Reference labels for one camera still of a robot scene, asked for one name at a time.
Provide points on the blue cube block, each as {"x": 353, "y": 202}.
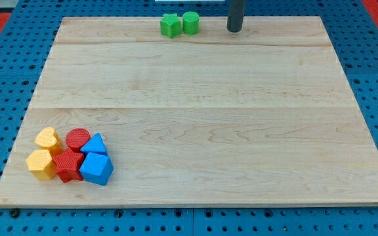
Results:
{"x": 97, "y": 168}

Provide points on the blue triangle block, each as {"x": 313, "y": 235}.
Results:
{"x": 94, "y": 145}

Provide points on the green cylinder block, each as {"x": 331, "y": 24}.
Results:
{"x": 190, "y": 23}

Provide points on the red star block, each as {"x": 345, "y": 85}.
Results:
{"x": 68, "y": 164}

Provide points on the yellow heart block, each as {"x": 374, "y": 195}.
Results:
{"x": 49, "y": 139}

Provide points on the red cylinder block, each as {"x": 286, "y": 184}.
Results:
{"x": 77, "y": 138}

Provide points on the yellow hexagon block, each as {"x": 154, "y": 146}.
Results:
{"x": 40, "y": 163}

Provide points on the green star block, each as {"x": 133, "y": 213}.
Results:
{"x": 170, "y": 25}

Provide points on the black cylindrical robot arm tip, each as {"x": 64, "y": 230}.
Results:
{"x": 236, "y": 14}

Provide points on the light wooden board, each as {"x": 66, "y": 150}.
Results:
{"x": 260, "y": 118}

